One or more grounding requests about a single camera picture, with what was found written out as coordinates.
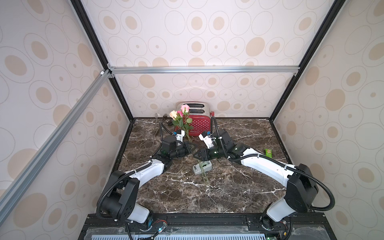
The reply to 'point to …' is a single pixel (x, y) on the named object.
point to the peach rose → (173, 114)
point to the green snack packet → (268, 153)
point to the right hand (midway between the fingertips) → (201, 153)
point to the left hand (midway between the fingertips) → (202, 145)
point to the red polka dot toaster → (199, 112)
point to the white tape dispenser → (205, 166)
